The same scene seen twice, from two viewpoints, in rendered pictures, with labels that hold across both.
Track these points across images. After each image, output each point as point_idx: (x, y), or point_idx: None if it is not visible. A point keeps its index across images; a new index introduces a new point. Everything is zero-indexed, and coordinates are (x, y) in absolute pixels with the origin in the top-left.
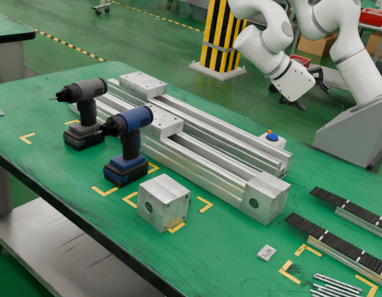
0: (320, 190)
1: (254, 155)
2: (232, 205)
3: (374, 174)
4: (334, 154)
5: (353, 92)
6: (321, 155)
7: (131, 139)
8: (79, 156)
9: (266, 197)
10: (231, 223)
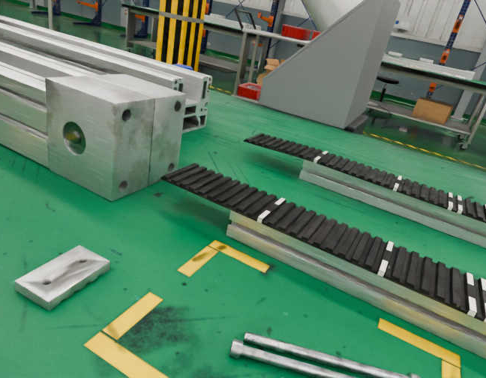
0: (268, 137)
1: (127, 74)
2: (36, 161)
3: (359, 135)
4: (293, 112)
5: (316, 13)
6: (272, 112)
7: None
8: None
9: (98, 106)
10: None
